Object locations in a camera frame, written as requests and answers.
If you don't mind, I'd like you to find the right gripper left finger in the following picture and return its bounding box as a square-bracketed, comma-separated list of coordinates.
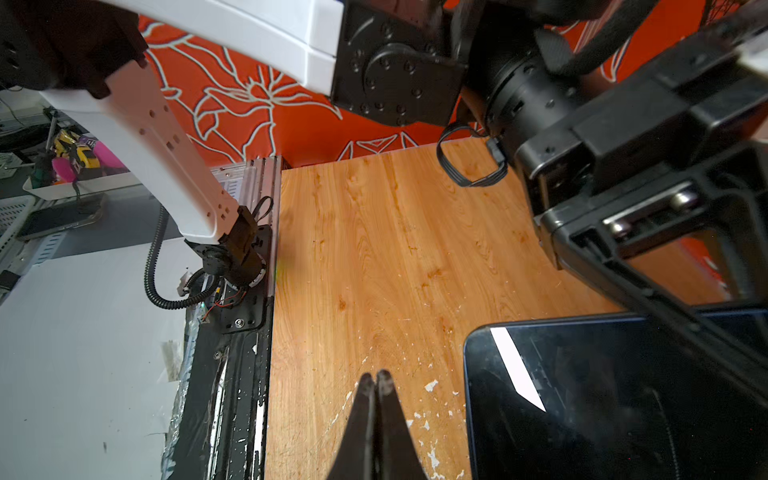
[327, 373, 377, 480]

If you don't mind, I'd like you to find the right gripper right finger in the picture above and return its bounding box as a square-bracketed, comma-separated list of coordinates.
[375, 370, 427, 479]

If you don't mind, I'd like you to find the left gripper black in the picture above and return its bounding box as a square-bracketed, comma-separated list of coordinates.
[515, 11, 767, 405]

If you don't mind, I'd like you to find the black smartphone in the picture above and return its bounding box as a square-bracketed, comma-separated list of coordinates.
[464, 314, 767, 479]

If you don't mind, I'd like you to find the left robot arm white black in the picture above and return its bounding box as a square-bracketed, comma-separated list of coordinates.
[1, 1, 767, 401]

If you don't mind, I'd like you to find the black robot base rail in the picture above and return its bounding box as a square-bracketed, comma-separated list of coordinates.
[160, 298, 274, 479]

